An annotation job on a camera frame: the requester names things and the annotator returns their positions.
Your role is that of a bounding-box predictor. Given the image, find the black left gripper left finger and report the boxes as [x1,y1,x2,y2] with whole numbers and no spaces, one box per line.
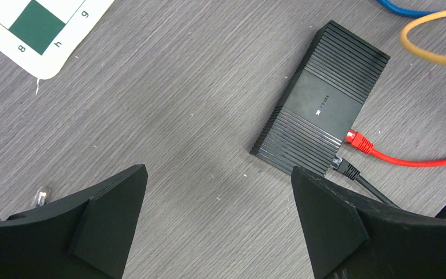
[0,164,148,278]

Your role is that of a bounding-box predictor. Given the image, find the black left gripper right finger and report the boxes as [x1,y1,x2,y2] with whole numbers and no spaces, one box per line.
[291,166,446,278]

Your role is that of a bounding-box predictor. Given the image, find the red ethernet cable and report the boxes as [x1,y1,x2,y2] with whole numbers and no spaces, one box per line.
[344,129,446,169]

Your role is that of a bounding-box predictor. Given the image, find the black network switch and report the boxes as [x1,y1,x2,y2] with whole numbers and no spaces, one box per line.
[250,21,390,176]

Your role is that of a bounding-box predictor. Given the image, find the yellow ethernet cable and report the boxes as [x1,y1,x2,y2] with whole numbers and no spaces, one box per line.
[399,6,446,69]

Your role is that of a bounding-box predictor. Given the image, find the blue ethernet cable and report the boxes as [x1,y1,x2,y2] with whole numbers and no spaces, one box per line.
[375,0,439,19]

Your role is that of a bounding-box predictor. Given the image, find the green white chessboard mat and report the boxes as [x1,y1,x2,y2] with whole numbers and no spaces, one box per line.
[0,0,114,80]

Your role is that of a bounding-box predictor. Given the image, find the black ethernet cable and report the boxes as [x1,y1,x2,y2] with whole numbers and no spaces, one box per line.
[331,156,401,209]

